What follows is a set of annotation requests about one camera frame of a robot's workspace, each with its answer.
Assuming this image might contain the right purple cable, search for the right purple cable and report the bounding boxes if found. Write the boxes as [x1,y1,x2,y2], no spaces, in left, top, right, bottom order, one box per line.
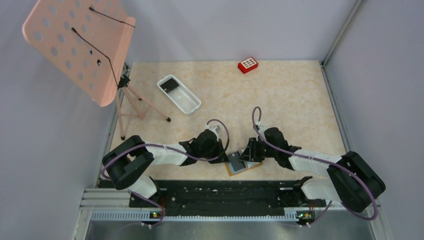
[251,106,379,222]

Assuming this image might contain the white plastic basket tray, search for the white plastic basket tray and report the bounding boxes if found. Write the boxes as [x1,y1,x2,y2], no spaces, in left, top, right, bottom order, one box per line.
[156,74,202,115]

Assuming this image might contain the purple cable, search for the purple cable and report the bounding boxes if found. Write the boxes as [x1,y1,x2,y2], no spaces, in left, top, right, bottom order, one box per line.
[100,118,231,229]
[251,106,379,222]

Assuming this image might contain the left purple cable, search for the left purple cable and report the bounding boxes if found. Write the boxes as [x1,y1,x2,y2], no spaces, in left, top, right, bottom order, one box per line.
[100,118,231,229]

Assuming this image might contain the aluminium frame rail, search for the aluminium frame rail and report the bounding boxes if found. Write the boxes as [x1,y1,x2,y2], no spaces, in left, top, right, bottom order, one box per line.
[320,0,367,152]

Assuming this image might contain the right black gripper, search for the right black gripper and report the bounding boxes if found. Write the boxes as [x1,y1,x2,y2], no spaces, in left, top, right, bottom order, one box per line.
[239,137,278,162]

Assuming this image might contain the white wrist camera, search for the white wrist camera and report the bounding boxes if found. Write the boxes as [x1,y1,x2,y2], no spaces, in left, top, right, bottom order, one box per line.
[205,124,221,138]
[253,124,267,137]

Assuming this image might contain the pink perforated music stand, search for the pink perforated music stand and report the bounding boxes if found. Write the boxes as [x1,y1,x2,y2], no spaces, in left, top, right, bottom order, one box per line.
[22,0,172,141]

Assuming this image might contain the black card in basket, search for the black card in basket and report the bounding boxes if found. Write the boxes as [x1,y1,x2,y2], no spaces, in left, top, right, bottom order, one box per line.
[160,77,180,94]

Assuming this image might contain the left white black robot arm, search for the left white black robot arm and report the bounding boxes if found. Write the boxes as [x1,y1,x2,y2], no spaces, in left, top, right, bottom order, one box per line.
[101,129,228,207]

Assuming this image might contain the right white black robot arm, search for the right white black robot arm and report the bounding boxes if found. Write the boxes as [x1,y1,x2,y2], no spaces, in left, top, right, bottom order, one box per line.
[240,127,387,213]

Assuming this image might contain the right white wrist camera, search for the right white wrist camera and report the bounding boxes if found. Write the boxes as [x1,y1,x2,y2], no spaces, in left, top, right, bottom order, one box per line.
[253,124,267,137]

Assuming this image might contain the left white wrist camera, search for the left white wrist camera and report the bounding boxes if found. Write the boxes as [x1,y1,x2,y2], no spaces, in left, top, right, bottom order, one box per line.
[205,124,221,138]

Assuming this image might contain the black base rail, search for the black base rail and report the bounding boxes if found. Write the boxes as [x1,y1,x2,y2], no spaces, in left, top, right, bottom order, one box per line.
[124,178,319,220]

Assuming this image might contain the red box with grid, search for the red box with grid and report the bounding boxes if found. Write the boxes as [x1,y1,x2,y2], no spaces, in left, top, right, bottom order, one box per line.
[237,56,259,74]

